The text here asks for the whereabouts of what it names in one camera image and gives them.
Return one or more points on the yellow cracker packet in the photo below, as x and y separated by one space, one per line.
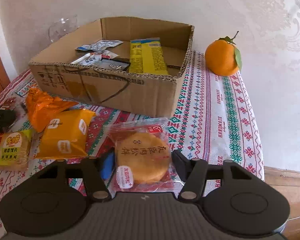
11 150

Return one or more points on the orange bread packet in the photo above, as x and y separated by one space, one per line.
65 135

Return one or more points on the long yellow and blue packet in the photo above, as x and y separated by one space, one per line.
147 57

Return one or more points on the clear round pastry packet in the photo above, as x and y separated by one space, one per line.
142 157

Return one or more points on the black snack packet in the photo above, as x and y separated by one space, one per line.
113 66

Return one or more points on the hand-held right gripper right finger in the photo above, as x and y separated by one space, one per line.
181 162

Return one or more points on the orange fruit with leaf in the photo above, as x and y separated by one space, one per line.
221 57

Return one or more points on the white and red snack packet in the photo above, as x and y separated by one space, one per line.
90 59

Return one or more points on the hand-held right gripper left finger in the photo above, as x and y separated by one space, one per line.
107 166

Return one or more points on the clear glass mug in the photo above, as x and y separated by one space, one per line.
61 28

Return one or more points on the patterned tablecloth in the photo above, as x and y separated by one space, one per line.
215 130

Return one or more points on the orange snack packet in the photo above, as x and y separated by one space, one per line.
43 110

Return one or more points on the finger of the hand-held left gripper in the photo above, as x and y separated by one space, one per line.
2 118

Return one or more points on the brown cardboard box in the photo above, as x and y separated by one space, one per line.
130 92

